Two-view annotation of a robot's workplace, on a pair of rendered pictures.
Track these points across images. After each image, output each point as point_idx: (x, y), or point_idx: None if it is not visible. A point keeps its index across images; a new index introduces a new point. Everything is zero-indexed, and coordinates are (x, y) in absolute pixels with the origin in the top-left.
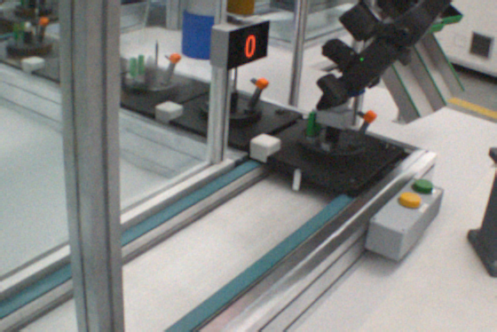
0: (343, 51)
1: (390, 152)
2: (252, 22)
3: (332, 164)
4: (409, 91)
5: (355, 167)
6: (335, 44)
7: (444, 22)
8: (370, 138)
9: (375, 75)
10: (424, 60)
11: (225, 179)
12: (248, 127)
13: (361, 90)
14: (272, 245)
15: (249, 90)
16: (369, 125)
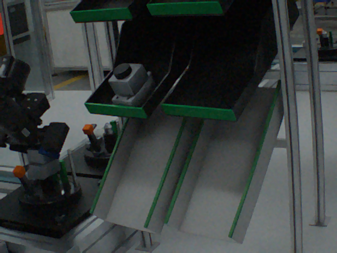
0: (20, 104)
1: (48, 223)
2: (0, 65)
3: (17, 201)
4: (145, 193)
5: (13, 210)
6: (29, 97)
7: (141, 106)
8: (80, 212)
9: (2, 129)
10: (242, 174)
11: (10, 179)
12: (85, 165)
13: (44, 150)
14: None
15: (304, 168)
16: (260, 246)
